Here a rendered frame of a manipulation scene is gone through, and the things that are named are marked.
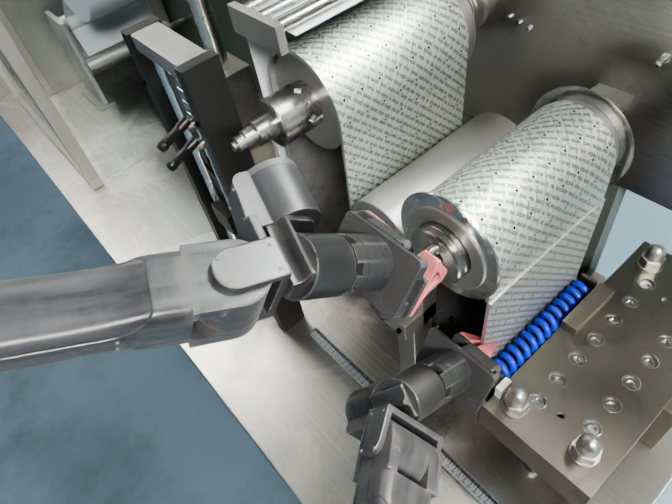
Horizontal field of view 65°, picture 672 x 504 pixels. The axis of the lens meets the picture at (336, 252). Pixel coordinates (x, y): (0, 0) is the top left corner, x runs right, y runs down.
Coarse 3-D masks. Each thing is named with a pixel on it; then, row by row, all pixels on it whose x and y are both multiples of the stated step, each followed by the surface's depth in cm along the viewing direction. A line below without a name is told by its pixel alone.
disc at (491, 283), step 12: (420, 192) 58; (408, 204) 62; (420, 204) 60; (432, 204) 58; (444, 204) 56; (408, 216) 63; (456, 216) 55; (468, 216) 54; (408, 228) 65; (468, 228) 55; (480, 228) 54; (480, 240) 55; (492, 252) 54; (492, 264) 55; (492, 276) 57; (456, 288) 64; (480, 288) 60; (492, 288) 58
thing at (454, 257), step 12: (420, 228) 59; (432, 228) 58; (444, 228) 58; (420, 240) 60; (432, 240) 58; (444, 240) 57; (456, 240) 57; (444, 252) 58; (456, 252) 57; (444, 264) 60; (456, 264) 57; (468, 264) 58; (456, 276) 59
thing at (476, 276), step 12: (588, 108) 65; (612, 132) 64; (420, 216) 60; (432, 216) 58; (444, 216) 57; (456, 228) 56; (468, 240) 56; (468, 252) 57; (480, 252) 56; (480, 264) 57; (468, 276) 60; (480, 276) 58; (468, 288) 62
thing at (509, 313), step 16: (592, 208) 69; (576, 224) 67; (592, 224) 72; (560, 240) 66; (576, 240) 71; (544, 256) 65; (560, 256) 70; (576, 256) 76; (528, 272) 64; (544, 272) 69; (560, 272) 75; (576, 272) 81; (512, 288) 64; (528, 288) 68; (544, 288) 74; (560, 288) 80; (496, 304) 63; (512, 304) 67; (528, 304) 72; (544, 304) 79; (496, 320) 66; (512, 320) 71; (528, 320) 77; (496, 336) 70; (512, 336) 76; (496, 352) 75
